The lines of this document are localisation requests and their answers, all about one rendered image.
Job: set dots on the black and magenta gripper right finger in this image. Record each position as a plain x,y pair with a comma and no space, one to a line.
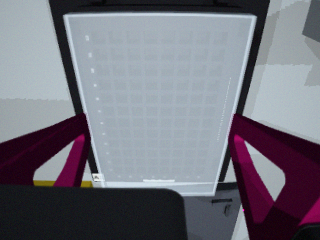
298,203

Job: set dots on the black multiwell plate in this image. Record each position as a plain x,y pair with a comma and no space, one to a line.
159,7

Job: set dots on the grey bench mat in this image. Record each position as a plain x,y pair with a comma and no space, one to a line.
284,93

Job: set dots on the yellow open-top bin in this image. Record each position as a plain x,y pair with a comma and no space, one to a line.
51,183

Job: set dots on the black rectangular plate nest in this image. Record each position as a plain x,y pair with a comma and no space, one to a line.
58,8

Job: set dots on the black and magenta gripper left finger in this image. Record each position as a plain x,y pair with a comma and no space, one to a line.
22,156

